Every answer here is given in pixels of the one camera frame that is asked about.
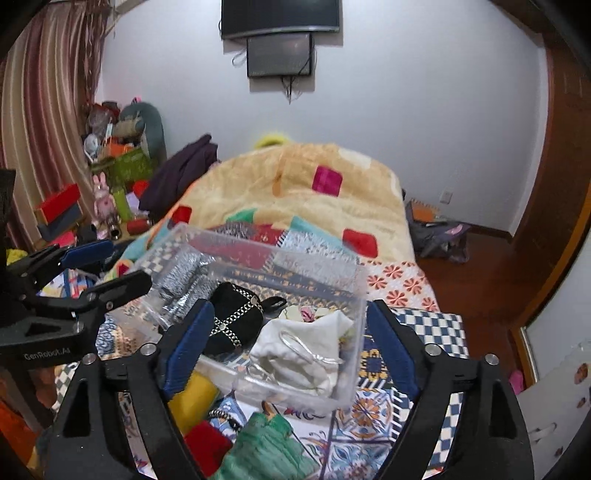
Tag white drawstring cloth pouch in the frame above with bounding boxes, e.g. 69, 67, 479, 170
248, 310, 355, 398

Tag black studded pouch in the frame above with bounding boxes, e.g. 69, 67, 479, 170
203, 282, 288, 357

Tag grey bag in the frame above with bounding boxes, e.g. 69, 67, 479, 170
406, 198, 472, 265

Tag dark purple garment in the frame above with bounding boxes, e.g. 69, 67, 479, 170
139, 134, 219, 219

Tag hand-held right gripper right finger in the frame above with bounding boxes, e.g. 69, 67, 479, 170
366, 299, 537, 480

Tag clear plastic storage box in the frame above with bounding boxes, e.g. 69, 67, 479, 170
106, 223, 371, 414

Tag small black wall screen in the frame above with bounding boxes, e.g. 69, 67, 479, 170
246, 32, 315, 78

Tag red cloth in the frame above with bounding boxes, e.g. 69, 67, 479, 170
184, 421, 234, 477

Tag striped curtain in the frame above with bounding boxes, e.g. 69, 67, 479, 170
0, 0, 112, 251

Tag yellow cloth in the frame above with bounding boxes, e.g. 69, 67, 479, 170
167, 369, 221, 437

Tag yellow patchwork blanket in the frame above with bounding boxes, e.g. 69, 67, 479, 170
104, 142, 413, 283

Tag red box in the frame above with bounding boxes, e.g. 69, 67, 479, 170
34, 184, 82, 227

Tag orange notebook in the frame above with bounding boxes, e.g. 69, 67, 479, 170
411, 199, 440, 225

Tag grey green plush toy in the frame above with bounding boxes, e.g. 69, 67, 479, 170
120, 102, 167, 167

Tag yellow green fluffy toy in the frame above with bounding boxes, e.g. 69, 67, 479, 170
253, 130, 297, 150

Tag black and white cord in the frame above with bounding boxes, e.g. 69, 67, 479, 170
208, 408, 243, 433

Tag pink bunny plush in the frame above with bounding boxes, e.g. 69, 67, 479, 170
92, 173, 116, 223

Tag black wall television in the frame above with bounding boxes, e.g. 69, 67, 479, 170
221, 0, 341, 40

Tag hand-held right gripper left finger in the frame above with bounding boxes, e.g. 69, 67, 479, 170
42, 299, 217, 480

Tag green bottle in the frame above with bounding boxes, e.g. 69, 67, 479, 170
112, 187, 133, 222

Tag green knitted cloth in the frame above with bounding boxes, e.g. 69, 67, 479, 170
215, 412, 320, 480

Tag zebra print cloth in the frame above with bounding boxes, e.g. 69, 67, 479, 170
154, 251, 219, 324

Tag small floral cloth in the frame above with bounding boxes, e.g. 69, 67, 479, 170
279, 305, 334, 325

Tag hanging black cables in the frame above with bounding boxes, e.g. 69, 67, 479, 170
281, 76, 302, 105

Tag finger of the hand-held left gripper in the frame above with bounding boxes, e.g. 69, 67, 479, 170
7, 239, 116, 289
25, 270, 154, 325

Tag green cardboard box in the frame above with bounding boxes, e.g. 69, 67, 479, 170
92, 148, 153, 195

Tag grey box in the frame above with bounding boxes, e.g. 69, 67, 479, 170
37, 205, 85, 241

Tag wooden wardrobe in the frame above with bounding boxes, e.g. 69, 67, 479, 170
489, 0, 591, 326

